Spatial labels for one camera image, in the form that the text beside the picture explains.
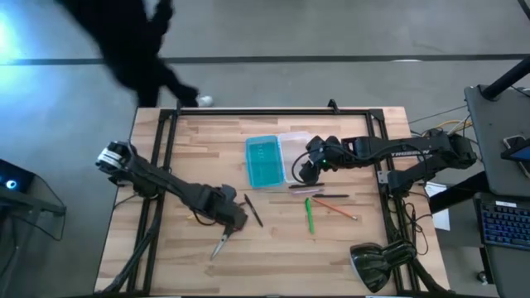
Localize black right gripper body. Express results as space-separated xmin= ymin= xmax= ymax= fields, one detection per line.
xmin=305 ymin=134 xmax=353 ymax=171

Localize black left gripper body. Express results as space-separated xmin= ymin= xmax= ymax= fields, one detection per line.
xmin=197 ymin=184 xmax=249 ymax=231

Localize black and red scissors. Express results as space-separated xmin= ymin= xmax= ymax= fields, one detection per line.
xmin=210 ymin=223 xmax=235 ymax=262

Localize black pen with scale print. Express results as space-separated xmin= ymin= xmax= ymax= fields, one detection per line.
xmin=243 ymin=193 xmax=264 ymax=228

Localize orange pencil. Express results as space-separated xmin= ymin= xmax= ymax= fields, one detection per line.
xmin=311 ymin=197 xmax=359 ymax=222

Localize translucent blue box lid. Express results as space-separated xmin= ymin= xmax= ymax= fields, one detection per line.
xmin=244 ymin=134 xmax=286 ymax=190

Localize clear plastic supply box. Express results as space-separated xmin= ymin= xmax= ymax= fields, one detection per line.
xmin=277 ymin=131 xmax=316 ymax=185

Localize green pen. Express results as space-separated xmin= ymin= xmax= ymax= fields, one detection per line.
xmin=305 ymin=197 xmax=316 ymax=236

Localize black desk lamp head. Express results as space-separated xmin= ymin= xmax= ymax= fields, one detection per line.
xmin=349 ymin=239 xmax=417 ymax=294

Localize white paper sheet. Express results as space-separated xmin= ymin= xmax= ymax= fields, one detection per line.
xmin=424 ymin=180 xmax=451 ymax=232

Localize grey side table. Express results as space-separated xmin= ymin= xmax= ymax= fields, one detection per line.
xmin=463 ymin=84 xmax=530 ymax=199

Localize person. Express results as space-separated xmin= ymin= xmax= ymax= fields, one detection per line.
xmin=55 ymin=0 xmax=200 ymax=108

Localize smartphone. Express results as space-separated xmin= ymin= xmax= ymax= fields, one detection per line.
xmin=500 ymin=133 xmax=530 ymax=177

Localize backlit blue keyboard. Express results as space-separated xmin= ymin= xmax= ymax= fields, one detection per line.
xmin=479 ymin=201 xmax=530 ymax=251

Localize black stand pole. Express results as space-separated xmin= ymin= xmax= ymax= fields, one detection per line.
xmin=481 ymin=56 xmax=530 ymax=101

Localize black device with blue light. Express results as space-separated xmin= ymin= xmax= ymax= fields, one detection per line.
xmin=0 ymin=159 xmax=67 ymax=241

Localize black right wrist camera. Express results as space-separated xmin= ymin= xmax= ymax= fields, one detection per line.
xmin=305 ymin=135 xmax=329 ymax=161

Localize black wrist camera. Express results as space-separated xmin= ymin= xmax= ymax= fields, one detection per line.
xmin=305 ymin=135 xmax=329 ymax=161
xmin=218 ymin=184 xmax=239 ymax=204

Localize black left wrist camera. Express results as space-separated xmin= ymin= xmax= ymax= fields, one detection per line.
xmin=218 ymin=184 xmax=239 ymax=204

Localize black metal table frame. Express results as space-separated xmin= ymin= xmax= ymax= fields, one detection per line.
xmin=99 ymin=99 xmax=453 ymax=297

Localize yellow and white cables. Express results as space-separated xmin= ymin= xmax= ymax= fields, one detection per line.
xmin=420 ymin=118 xmax=474 ymax=137

